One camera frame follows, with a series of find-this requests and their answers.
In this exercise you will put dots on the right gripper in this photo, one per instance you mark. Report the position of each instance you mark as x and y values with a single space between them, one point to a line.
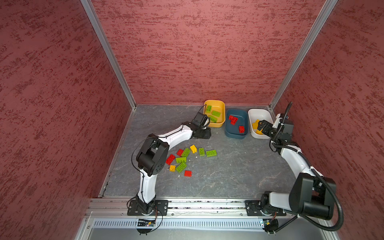
267 126

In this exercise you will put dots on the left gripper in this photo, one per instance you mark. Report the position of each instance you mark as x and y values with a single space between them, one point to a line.
207 134

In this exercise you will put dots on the green long lego brick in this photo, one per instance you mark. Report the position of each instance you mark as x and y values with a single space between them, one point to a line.
182 166
216 114

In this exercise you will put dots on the red long lego brick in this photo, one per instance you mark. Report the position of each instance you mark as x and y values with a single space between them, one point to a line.
170 159
234 120

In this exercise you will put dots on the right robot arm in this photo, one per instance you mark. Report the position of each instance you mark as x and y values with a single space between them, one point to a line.
313 196

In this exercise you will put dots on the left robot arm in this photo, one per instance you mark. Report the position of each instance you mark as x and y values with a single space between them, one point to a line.
152 156

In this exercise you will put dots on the white plastic bin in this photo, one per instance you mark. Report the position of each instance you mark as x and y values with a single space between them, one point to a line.
256 116

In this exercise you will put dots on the small green lego brick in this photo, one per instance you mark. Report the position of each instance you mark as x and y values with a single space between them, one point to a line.
201 152

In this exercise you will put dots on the yellow plastic bin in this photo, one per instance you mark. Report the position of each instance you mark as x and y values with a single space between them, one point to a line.
219 106

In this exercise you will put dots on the teal plastic bin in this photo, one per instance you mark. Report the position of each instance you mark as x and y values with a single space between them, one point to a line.
232 131

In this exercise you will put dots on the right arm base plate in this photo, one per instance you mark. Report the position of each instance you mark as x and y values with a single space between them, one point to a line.
254 208

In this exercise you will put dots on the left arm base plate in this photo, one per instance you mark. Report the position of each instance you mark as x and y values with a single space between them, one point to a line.
139 208

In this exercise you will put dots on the aluminium front rail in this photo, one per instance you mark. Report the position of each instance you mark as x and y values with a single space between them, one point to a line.
189 219

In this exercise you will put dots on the right corner aluminium post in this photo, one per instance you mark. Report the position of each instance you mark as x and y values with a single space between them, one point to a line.
317 26

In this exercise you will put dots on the corner aluminium post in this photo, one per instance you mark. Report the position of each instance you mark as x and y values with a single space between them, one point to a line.
317 26
97 26

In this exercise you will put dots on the left corner aluminium post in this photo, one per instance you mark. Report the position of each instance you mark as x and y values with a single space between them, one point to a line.
97 26

